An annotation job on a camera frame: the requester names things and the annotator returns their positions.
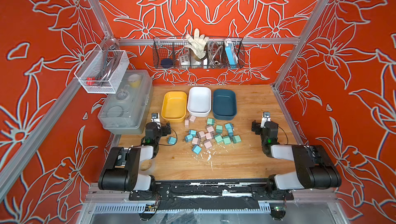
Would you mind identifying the blue plug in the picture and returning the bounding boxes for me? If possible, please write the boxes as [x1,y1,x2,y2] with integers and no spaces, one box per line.
[192,145,202,154]
[167,136,177,146]

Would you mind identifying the blue plug bottom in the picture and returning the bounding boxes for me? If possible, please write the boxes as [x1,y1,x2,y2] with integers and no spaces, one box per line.
[192,145,202,154]

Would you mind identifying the green plug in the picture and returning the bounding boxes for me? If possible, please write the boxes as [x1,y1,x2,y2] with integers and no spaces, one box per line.
[207,118,215,126]
[216,125,223,134]
[214,134,223,144]

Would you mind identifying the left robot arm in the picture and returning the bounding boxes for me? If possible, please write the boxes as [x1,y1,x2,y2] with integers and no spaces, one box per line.
[98,122,172,192]

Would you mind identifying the green plug lower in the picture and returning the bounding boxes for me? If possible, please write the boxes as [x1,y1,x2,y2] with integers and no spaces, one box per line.
[214,134,223,144]

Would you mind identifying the green plug centre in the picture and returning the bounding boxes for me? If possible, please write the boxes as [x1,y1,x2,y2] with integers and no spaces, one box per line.
[216,125,223,134]

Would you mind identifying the dark teal storage box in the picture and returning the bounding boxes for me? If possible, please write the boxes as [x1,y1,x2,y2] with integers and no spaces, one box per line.
[212,89,237,121]

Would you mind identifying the white socket cube in basket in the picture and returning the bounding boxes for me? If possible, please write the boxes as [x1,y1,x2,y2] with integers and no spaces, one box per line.
[178,53,191,68]

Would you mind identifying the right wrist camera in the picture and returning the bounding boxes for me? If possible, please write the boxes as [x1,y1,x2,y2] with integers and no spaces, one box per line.
[260,112,271,128]

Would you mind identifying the white wire basket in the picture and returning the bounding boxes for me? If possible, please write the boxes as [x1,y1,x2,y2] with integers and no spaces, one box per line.
[74,45,129,94]

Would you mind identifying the cream rubber glove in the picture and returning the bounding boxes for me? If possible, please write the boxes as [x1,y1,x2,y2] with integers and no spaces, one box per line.
[185,28,209,60]

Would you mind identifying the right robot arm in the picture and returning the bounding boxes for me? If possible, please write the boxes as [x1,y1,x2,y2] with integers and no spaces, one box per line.
[252,121,342,191]

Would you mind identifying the pink plug bottom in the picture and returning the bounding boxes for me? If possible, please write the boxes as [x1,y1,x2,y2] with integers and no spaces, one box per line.
[203,140,212,150]

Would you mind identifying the black wire wall basket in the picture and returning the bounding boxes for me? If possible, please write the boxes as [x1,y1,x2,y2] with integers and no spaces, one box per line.
[153,35,246,69]

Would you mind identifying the clear plastic lidded container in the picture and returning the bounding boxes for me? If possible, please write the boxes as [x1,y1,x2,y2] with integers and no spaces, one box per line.
[98,70,153,135]

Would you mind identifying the white storage box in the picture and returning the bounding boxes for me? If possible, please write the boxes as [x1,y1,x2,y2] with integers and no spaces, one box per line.
[187,86,211,117]

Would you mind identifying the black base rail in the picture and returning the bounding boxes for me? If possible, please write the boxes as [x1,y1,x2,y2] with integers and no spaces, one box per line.
[128,178,294,201]

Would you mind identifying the yellow storage box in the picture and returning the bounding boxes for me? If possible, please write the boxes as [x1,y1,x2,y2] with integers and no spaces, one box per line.
[161,91,187,123]

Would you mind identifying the light blue box in basket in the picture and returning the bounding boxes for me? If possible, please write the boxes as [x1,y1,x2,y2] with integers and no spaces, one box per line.
[224,38,238,68]

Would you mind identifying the red object in basket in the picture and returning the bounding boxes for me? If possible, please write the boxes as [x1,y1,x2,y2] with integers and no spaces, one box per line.
[85,77,96,86]

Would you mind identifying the green plug top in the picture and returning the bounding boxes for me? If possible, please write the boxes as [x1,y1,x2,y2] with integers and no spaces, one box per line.
[207,118,215,126]

